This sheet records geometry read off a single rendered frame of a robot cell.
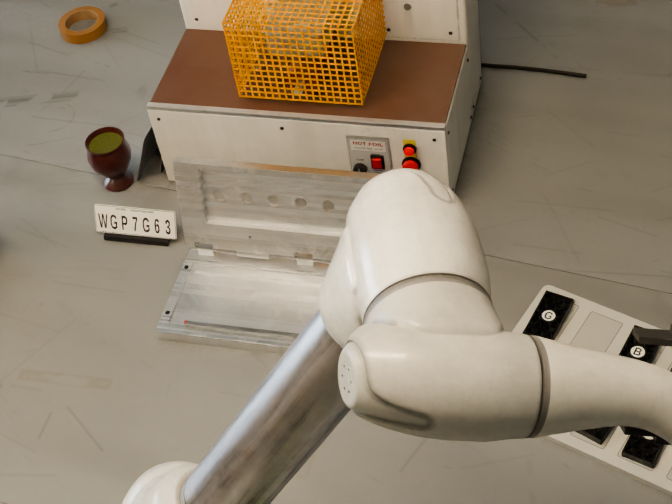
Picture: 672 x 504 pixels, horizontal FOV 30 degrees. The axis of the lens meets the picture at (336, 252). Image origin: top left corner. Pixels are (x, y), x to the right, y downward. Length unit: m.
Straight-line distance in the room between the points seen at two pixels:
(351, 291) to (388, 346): 0.13
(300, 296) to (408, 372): 1.02
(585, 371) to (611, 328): 0.88
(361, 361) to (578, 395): 0.21
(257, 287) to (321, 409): 0.80
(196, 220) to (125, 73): 0.60
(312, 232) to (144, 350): 0.35
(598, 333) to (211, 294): 0.66
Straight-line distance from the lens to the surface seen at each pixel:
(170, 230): 2.31
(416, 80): 2.25
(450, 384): 1.16
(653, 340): 1.31
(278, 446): 1.46
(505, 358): 1.18
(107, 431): 2.09
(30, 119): 2.68
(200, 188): 2.17
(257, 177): 2.13
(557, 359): 1.20
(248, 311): 2.15
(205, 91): 2.31
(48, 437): 2.12
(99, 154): 2.38
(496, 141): 2.41
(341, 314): 1.30
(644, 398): 1.25
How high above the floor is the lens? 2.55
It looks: 47 degrees down
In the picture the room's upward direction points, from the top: 10 degrees counter-clockwise
